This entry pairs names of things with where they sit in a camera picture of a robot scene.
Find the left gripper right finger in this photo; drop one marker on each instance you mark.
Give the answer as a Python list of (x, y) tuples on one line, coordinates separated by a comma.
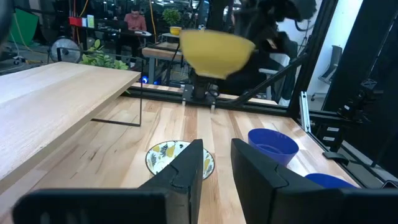
[(267, 193)]

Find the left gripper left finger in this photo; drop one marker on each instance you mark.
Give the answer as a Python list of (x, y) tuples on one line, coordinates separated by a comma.
[(174, 193)]

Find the yellow pear-patterned ceramic bowl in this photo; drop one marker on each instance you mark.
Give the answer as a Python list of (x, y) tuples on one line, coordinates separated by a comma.
[(214, 53), (164, 155)]

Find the blue plastic bowl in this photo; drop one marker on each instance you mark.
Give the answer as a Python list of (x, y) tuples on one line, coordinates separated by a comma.
[(273, 146), (329, 181)]

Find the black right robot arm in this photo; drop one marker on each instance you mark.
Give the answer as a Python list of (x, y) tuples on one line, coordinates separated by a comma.
[(264, 18)]

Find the grey office chair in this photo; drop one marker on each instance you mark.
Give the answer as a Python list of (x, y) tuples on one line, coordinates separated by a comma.
[(334, 62)]

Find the large black panel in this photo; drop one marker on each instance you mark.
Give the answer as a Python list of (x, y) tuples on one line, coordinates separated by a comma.
[(367, 46)]

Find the small background potted plant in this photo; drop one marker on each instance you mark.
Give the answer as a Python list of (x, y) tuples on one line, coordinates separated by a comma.
[(171, 16)]

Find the wooden background table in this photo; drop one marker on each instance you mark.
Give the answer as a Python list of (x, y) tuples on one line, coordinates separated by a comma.
[(158, 51)]

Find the person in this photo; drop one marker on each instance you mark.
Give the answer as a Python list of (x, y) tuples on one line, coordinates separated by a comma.
[(135, 21)]

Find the wooden shelf with black legs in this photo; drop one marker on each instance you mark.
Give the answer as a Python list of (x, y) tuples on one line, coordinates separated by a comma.
[(46, 102)]

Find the round metal floor fan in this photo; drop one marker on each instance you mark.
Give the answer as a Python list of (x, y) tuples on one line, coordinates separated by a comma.
[(65, 51)]

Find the white green box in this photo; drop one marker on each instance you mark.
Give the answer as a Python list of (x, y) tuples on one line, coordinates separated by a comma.
[(90, 21)]

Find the red box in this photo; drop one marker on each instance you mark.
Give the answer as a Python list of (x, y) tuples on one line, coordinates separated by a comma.
[(75, 21)]

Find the green screen backdrop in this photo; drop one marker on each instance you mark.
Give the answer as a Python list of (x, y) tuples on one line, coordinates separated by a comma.
[(26, 26)]

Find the silver aluminium bracket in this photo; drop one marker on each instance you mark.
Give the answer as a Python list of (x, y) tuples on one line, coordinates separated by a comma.
[(304, 109)]

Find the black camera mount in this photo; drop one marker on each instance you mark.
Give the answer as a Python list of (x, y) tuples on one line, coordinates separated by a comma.
[(357, 105)]

